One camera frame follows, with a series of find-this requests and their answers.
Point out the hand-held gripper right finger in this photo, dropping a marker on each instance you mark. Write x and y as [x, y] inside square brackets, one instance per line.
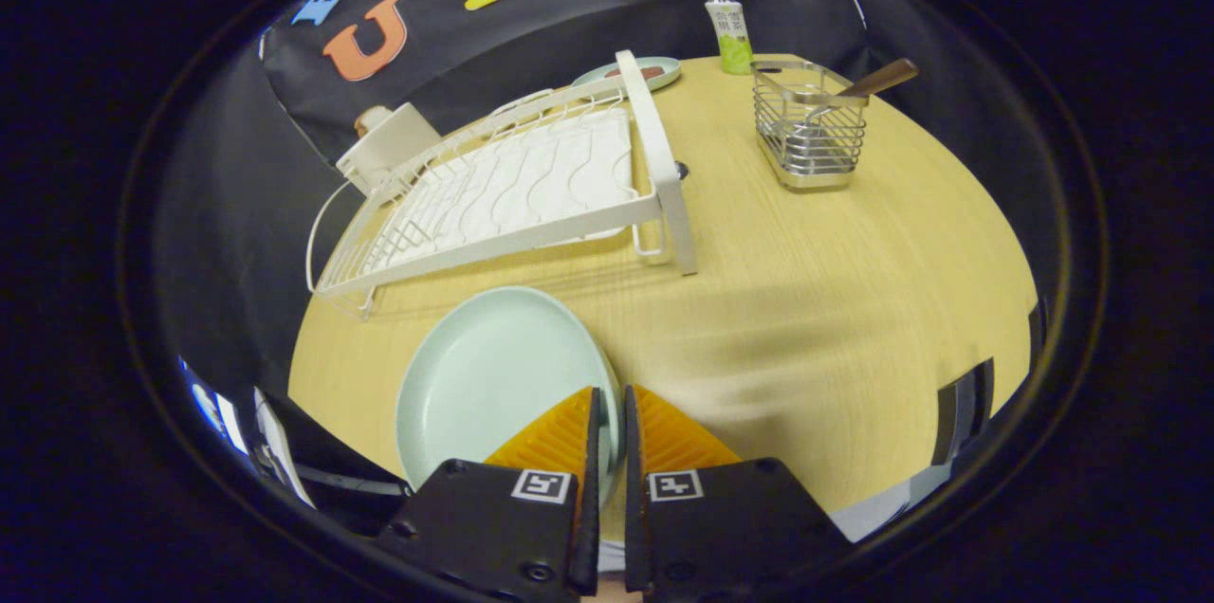
[634, 537]

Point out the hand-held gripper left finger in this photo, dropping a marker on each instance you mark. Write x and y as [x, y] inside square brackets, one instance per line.
[588, 537]

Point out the light green plate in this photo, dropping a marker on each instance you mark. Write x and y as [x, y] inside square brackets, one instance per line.
[493, 385]

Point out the white dish rack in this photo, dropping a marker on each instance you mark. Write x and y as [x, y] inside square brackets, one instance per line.
[541, 176]

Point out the small plate with food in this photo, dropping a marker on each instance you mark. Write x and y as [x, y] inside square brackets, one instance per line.
[666, 72]

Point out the black box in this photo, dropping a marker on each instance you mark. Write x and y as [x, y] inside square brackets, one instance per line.
[963, 413]

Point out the white toaster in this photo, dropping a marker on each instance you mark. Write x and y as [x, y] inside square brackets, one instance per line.
[389, 148]

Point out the bread slice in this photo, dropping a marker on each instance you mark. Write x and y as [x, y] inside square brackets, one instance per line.
[368, 119]

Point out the green drink bottle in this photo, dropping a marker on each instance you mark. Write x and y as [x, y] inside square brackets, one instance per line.
[730, 44]

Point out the black backdrop cloth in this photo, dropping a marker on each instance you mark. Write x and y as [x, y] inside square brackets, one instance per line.
[569, 25]

